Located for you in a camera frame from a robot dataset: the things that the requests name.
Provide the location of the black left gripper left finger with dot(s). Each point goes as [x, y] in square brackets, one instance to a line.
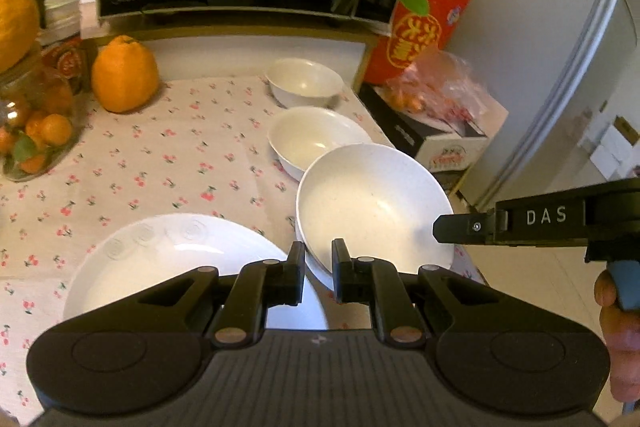
[260, 285]

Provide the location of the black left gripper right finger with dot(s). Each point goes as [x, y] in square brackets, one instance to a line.
[376, 284]

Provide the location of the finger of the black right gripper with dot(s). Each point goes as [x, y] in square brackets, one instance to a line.
[466, 228]

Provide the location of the large white bowl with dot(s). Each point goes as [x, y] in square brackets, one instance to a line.
[382, 202]

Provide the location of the white dinner plate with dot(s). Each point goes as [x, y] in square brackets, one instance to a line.
[156, 249]

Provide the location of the medium white bowl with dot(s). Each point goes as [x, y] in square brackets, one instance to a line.
[301, 135]

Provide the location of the person's right hand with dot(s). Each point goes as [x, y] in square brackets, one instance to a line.
[620, 331]

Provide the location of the black and white carton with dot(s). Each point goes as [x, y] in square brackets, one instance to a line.
[445, 153]

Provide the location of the plastic bag of fruit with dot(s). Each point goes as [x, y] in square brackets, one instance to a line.
[438, 85]

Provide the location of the cherry print tablecloth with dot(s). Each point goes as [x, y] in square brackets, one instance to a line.
[202, 147]

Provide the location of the small white bowl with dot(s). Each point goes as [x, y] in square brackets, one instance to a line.
[297, 82]

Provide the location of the silver refrigerator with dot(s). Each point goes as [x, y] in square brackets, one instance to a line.
[553, 65]

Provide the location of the red fruit gift box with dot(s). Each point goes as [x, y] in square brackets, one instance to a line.
[416, 25]

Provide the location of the large orange citrus on table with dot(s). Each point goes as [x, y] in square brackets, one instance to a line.
[124, 75]

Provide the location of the glass jar with tangerines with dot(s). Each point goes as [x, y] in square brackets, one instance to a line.
[39, 122]

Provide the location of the red labelled tin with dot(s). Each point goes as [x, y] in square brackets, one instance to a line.
[72, 58]

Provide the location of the stack of white containers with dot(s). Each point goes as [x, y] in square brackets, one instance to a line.
[63, 20]

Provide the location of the large citrus atop jar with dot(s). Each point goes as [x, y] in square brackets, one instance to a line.
[21, 21]

